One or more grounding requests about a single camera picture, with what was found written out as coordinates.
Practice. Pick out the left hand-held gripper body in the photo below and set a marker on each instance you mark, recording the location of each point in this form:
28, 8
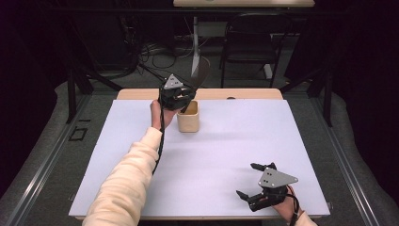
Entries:
172, 94

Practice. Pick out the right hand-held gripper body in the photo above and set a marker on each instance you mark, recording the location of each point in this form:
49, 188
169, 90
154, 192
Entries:
273, 185

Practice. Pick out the dark brown comb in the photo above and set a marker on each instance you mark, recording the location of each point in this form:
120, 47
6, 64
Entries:
199, 73

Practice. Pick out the cream square cup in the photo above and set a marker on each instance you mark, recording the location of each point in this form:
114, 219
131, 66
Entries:
188, 122

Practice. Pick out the person's left hand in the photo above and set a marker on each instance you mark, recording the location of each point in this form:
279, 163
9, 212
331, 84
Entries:
156, 116

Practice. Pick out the person's right hand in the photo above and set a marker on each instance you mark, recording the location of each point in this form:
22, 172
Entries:
288, 208

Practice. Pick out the wooden table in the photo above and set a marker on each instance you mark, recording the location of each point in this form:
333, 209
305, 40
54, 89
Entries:
216, 93

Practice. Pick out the white table mat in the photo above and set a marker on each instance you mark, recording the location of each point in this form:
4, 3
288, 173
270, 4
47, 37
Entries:
226, 150

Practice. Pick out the black folding chair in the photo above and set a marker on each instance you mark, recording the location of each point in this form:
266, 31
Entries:
251, 44

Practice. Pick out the wooden desk with white legs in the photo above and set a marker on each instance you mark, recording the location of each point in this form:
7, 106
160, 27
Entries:
244, 3

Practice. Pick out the black metal frame stand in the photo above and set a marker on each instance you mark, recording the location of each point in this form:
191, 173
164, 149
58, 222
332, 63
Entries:
323, 91
83, 81

